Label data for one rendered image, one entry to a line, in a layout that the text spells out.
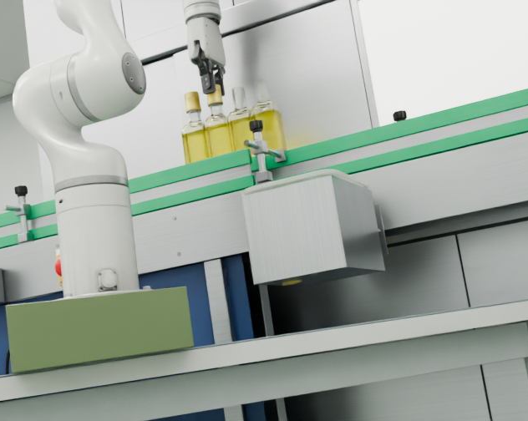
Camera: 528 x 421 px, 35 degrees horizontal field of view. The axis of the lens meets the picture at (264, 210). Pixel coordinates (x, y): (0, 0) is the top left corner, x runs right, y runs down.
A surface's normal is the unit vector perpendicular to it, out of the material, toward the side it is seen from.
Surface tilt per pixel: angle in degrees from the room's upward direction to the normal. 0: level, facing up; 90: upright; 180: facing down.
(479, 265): 90
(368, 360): 90
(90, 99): 132
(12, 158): 90
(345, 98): 90
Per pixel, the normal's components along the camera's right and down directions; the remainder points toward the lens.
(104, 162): 0.51, -0.29
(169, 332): 0.25, -0.20
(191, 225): -0.42, -0.10
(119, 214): 0.79, -0.22
